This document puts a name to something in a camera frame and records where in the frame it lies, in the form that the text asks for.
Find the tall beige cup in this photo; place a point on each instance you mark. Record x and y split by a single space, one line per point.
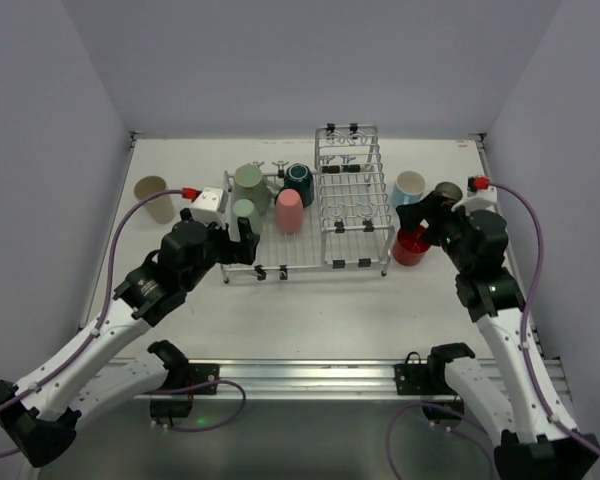
161 209

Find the left controller box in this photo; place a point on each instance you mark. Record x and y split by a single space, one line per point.
169 411

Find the sage green mug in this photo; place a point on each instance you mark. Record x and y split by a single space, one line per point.
249 183

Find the controller box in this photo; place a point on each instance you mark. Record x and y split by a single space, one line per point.
169 411
440 413

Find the silver wire dish rack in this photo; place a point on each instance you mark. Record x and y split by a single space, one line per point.
349 225

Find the dark teal mug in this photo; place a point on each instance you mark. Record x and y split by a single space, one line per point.
299 178

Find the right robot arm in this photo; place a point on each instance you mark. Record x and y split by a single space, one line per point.
532 433

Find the right controller box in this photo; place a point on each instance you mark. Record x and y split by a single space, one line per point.
440 413

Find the light green cup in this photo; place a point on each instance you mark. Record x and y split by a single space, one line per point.
245 208

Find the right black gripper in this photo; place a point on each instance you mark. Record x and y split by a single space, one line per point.
427 215

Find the aluminium mounting rail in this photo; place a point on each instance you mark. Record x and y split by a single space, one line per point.
322 380

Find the pink cup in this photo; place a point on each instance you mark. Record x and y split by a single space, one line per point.
289 211

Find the red mug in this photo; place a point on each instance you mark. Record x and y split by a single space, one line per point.
409 248

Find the light blue mug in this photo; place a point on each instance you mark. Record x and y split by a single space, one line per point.
408 188

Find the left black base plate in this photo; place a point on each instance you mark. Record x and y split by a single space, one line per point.
199 373

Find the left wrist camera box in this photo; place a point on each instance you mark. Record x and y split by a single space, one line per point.
209 206

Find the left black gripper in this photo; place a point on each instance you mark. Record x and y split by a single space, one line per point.
235 245

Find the cream brown cup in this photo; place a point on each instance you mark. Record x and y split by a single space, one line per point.
450 190

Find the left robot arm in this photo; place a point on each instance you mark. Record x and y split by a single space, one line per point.
44 410

